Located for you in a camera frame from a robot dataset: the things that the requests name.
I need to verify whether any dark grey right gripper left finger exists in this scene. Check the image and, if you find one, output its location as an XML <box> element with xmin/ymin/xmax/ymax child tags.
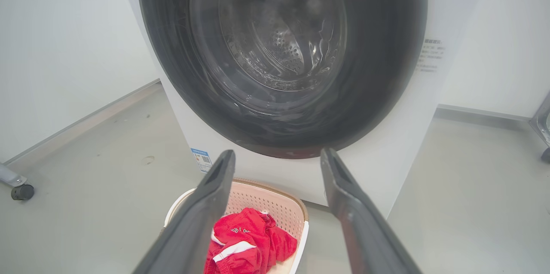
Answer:
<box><xmin>132</xmin><ymin>149</ymin><xmax>236</xmax><ymax>274</ymax></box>

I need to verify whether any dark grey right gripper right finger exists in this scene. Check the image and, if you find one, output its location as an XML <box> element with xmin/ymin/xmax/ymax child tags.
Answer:
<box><xmin>320</xmin><ymin>147</ymin><xmax>424</xmax><ymax>274</ymax></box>

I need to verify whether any pink perforated plastic laundry basket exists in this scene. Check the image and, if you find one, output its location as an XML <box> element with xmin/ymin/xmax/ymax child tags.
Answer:
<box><xmin>163</xmin><ymin>178</ymin><xmax>309</xmax><ymax>274</ymax></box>

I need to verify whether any red garment with white stripes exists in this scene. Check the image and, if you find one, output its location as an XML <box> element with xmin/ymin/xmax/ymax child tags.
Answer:
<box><xmin>204</xmin><ymin>207</ymin><xmax>298</xmax><ymax>274</ymax></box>

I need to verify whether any blue energy label sticker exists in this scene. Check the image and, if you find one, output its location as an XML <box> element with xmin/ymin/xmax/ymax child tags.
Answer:
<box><xmin>191</xmin><ymin>148</ymin><xmax>214</xmax><ymax>174</ymax></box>

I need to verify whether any white front-load washing machine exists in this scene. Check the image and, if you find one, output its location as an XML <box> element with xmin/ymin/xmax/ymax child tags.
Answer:
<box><xmin>115</xmin><ymin>0</ymin><xmax>490</xmax><ymax>219</ymax></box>

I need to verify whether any round black washing machine door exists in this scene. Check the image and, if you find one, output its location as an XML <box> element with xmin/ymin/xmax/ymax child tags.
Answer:
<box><xmin>137</xmin><ymin>0</ymin><xmax>428</xmax><ymax>159</ymax></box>

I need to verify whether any grey metal leg with caster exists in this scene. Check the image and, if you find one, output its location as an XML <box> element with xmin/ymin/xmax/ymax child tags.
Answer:
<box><xmin>529</xmin><ymin>91</ymin><xmax>550</xmax><ymax>164</ymax></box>
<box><xmin>0</xmin><ymin>162</ymin><xmax>35</xmax><ymax>201</ymax></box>

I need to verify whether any small grey text label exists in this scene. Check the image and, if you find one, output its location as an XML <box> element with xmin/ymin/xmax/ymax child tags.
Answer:
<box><xmin>416</xmin><ymin>38</ymin><xmax>446</xmax><ymax>73</ymax></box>

